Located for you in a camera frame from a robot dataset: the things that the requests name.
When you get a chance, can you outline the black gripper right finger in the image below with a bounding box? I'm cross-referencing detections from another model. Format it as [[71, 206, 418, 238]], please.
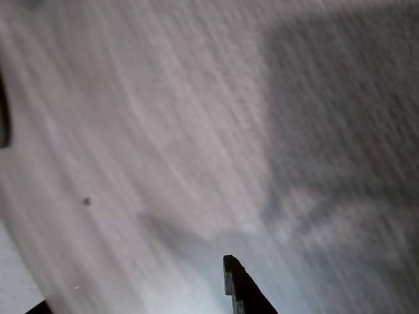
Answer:
[[223, 254, 280, 314]]

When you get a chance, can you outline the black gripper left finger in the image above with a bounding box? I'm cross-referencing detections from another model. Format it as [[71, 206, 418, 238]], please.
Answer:
[[23, 297, 54, 314]]

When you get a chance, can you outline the dark round stand base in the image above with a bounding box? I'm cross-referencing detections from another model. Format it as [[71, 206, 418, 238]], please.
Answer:
[[0, 69, 13, 150]]

